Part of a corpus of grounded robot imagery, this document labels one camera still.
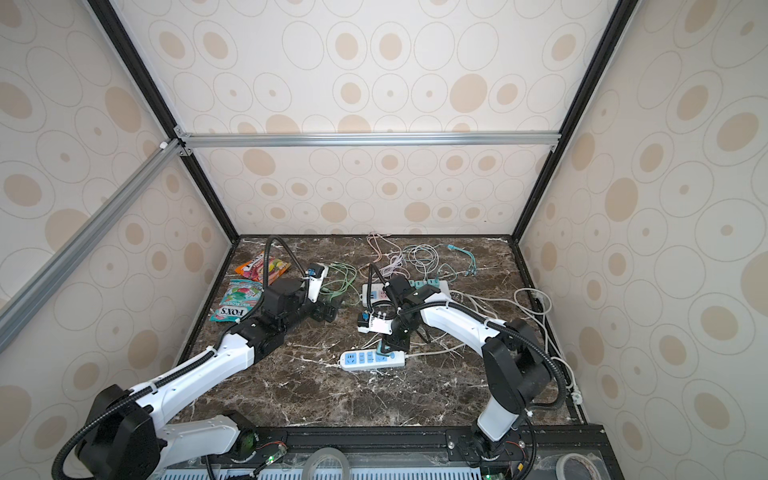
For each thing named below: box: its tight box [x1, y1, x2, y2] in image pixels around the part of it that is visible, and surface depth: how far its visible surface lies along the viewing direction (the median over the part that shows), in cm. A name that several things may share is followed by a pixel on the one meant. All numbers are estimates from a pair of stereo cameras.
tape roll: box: [556, 453, 601, 480], surface depth 71 cm
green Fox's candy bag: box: [210, 279, 263, 322], surface depth 100 cm
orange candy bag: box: [234, 250, 292, 286], surface depth 108 cm
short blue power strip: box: [339, 350, 405, 371], surface depth 87 cm
